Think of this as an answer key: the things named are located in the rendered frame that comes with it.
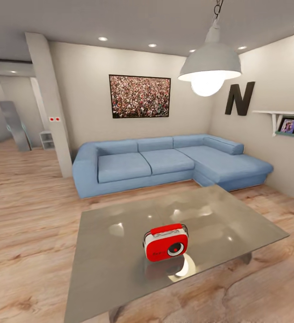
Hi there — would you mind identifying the radio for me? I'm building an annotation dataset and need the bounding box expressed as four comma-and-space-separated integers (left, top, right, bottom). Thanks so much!
143, 223, 189, 262

